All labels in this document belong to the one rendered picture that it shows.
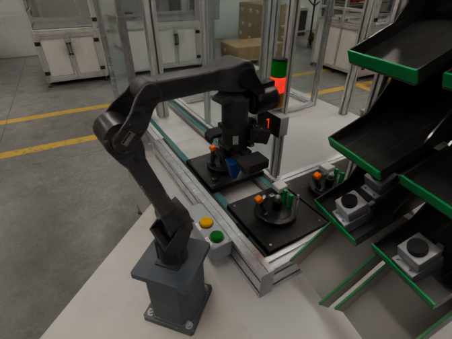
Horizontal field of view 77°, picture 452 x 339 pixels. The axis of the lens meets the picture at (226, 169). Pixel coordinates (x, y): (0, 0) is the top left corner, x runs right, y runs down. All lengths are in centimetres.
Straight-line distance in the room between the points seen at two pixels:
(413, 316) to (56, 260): 211
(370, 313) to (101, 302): 70
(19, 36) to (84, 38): 305
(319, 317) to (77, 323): 65
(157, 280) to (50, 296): 154
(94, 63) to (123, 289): 528
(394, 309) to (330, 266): 15
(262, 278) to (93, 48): 546
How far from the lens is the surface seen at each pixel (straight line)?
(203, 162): 122
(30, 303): 223
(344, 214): 62
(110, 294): 97
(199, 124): 160
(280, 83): 97
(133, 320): 91
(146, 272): 73
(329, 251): 80
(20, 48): 878
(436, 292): 62
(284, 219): 94
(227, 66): 54
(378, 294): 76
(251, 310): 89
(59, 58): 595
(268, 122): 102
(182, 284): 69
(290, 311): 90
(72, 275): 224
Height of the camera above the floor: 163
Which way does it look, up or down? 34 degrees down
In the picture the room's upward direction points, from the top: straight up
